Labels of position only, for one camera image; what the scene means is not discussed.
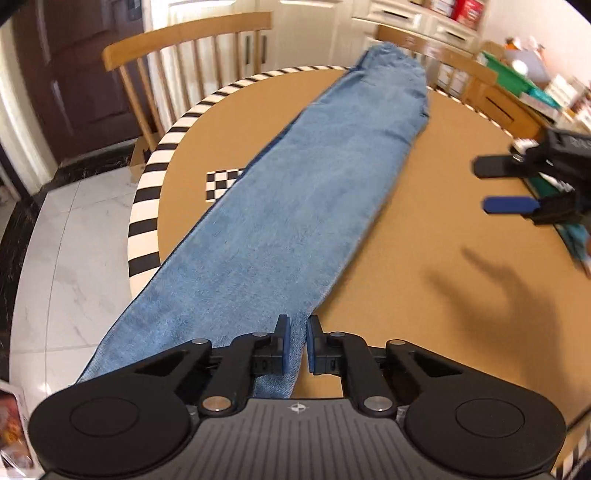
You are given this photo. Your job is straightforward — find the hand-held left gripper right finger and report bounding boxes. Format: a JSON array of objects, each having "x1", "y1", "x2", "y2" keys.
[{"x1": 307, "y1": 315, "x2": 462, "y2": 417}]

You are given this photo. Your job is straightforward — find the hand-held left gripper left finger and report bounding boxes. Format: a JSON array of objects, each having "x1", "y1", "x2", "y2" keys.
[{"x1": 134, "y1": 315, "x2": 291, "y2": 417}]

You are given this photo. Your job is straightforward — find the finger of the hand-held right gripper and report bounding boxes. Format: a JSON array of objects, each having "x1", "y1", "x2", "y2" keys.
[
  {"x1": 473, "y1": 154, "x2": 542, "y2": 179},
  {"x1": 481, "y1": 196, "x2": 544, "y2": 217}
]

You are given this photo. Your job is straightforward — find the blue denim jeans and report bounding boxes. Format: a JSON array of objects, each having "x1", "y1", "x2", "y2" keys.
[{"x1": 76, "y1": 41, "x2": 431, "y2": 400}]

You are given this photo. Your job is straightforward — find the wooden sideboard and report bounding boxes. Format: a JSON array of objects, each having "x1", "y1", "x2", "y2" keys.
[{"x1": 462, "y1": 80, "x2": 555, "y2": 141}]

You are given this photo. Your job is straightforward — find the green plastic bin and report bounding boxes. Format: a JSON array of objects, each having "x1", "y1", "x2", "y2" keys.
[{"x1": 481, "y1": 50, "x2": 542, "y2": 95}]

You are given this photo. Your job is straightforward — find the wooden spindle chair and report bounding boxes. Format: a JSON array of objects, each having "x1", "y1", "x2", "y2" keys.
[
  {"x1": 376, "y1": 25, "x2": 499, "y2": 103},
  {"x1": 102, "y1": 11, "x2": 273, "y2": 154}
]

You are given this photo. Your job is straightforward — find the red snack box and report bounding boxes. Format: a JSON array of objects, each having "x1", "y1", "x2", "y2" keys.
[{"x1": 452, "y1": 0, "x2": 485, "y2": 19}]

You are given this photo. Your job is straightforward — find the checkered marker sticker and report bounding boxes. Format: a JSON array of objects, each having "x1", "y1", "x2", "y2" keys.
[{"x1": 205, "y1": 168, "x2": 247, "y2": 202}]

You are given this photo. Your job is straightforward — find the white cabinet with shelves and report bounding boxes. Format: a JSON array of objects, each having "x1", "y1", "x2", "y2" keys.
[{"x1": 152, "y1": 0, "x2": 488, "y2": 88}]

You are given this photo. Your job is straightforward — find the snack package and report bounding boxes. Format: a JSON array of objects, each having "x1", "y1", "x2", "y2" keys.
[{"x1": 0, "y1": 382, "x2": 37, "y2": 472}]

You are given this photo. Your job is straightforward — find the dark wooden door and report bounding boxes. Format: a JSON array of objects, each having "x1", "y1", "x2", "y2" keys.
[{"x1": 14, "y1": 0, "x2": 155, "y2": 163}]

